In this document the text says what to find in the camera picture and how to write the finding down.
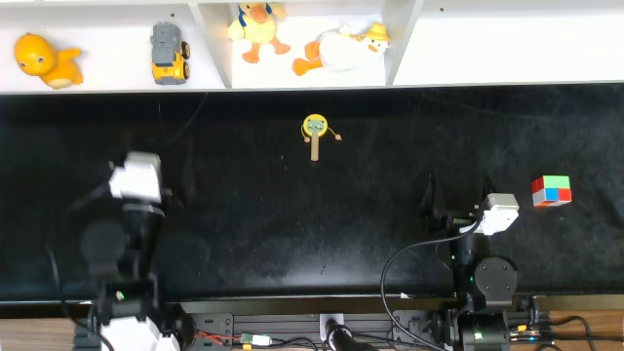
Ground many-coloured puzzle cube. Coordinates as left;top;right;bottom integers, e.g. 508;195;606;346
530;175;573;209

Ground white shelf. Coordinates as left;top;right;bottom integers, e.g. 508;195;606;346
0;0;624;95

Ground yellow rubber duck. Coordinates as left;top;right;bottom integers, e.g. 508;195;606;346
13;32;85;91

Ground mounting rail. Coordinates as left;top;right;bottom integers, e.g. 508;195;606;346
189;294;624;351

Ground white plush duck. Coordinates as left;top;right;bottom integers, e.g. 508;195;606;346
292;21;391;77

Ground yellow wooden rattle drum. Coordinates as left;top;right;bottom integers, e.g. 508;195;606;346
300;113;343;163

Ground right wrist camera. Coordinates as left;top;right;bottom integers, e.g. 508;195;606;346
470;192;521;237

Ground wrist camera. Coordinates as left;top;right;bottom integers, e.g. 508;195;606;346
470;192;521;237
108;150;164;205

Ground grey and yellow toy truck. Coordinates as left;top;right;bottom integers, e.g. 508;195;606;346
149;20;192;87

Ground black cable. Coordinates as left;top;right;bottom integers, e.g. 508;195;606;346
379;209;485;351
45;184;116;351

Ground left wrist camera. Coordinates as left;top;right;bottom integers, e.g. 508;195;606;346
108;150;164;205

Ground yellow plush duck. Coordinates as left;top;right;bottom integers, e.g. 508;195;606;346
227;2;293;65

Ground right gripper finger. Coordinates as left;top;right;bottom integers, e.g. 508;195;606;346
417;172;439;218
480;174;498;200

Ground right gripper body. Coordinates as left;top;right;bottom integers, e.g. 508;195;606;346
429;209;484;233

